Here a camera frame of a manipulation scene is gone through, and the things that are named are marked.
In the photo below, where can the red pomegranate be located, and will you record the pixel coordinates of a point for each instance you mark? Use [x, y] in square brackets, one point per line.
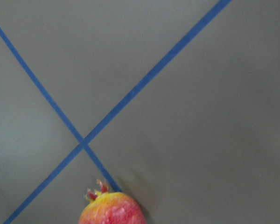
[107, 207]

